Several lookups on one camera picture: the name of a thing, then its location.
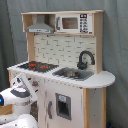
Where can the white cupboard door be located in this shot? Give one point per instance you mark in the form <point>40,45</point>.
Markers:
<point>55,121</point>

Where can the wooden toy kitchen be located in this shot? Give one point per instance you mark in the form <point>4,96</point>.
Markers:
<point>63,49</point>

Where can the metal sink basin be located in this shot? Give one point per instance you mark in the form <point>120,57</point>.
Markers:
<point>73,74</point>

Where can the black stovetop red burners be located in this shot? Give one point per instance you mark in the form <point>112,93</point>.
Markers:
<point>38,66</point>

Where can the grey water dispenser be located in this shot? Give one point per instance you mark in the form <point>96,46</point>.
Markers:
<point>63,106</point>

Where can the right stove knob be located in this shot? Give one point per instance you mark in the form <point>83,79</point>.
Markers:
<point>35,84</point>

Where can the toy microwave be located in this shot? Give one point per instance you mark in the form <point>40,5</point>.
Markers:
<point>74,23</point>

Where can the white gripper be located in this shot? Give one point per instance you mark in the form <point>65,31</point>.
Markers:
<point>21,81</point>

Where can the grey range hood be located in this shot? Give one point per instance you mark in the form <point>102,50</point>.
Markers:
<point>40,26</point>

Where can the white oven door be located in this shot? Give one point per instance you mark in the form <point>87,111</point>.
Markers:
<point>37,111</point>

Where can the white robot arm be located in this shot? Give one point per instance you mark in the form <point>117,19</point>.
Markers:
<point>20,95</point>

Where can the black toy faucet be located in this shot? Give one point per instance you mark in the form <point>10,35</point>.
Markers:
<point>82,63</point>

